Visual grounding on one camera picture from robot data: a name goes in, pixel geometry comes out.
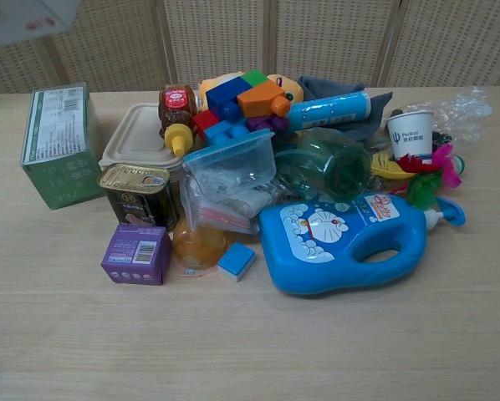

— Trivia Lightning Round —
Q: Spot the white paper cup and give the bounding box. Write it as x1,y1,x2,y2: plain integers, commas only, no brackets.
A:
385,109,436,162

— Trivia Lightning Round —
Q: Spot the white small carton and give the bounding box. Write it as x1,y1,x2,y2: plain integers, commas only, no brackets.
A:
0,0,79,48

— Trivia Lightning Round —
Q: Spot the green tea box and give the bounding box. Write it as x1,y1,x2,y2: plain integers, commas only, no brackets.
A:
20,81,107,211

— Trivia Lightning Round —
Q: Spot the clear crinkled plastic bag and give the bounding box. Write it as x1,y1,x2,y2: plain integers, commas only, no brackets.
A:
431,86,495,144

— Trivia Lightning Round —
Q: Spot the light blue tube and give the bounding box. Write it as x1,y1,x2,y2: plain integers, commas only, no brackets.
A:
286,92,374,135

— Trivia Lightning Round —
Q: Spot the grey cloth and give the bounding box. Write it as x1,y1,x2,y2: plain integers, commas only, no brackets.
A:
295,74,395,144

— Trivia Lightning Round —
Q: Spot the yellow plush toy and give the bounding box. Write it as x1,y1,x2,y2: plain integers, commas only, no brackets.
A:
196,72,306,114

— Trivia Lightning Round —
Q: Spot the green transparent jar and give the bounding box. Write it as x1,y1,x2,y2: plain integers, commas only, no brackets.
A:
274,126,375,201

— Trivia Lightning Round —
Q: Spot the colourful toy block assembly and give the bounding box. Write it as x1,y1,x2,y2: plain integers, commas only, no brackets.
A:
191,68,293,148

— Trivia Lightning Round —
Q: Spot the clear zip bag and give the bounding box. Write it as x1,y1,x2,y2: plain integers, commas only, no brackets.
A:
178,174,281,236

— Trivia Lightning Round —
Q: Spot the gold-lid tin can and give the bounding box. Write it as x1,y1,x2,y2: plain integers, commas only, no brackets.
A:
96,162,181,233

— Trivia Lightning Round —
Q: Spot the orange jelly cup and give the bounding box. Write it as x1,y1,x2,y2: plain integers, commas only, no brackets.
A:
171,216,229,277

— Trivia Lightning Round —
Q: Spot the small purple box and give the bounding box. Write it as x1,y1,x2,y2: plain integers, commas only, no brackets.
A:
99,223,172,287

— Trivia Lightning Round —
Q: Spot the beige lidded food container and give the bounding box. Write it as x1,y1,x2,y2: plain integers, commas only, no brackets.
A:
98,103,189,185

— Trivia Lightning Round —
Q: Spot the clear container with blue rim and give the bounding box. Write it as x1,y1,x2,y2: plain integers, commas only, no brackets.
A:
181,127,278,198

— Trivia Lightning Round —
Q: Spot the small blue white eraser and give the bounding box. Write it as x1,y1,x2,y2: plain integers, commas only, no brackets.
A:
217,241,257,283

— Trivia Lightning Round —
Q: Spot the pink green feather shuttlecock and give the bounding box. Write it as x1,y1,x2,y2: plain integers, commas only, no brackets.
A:
395,143,469,211

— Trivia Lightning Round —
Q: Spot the woven folding screen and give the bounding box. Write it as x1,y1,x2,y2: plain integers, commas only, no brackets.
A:
0,0,500,96

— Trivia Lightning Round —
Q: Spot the blue cartoon detergent bottle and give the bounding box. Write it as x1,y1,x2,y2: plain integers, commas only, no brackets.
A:
258,191,467,297

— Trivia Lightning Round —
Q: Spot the brown honey squeeze bottle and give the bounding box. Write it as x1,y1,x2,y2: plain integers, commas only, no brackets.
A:
157,84,199,160

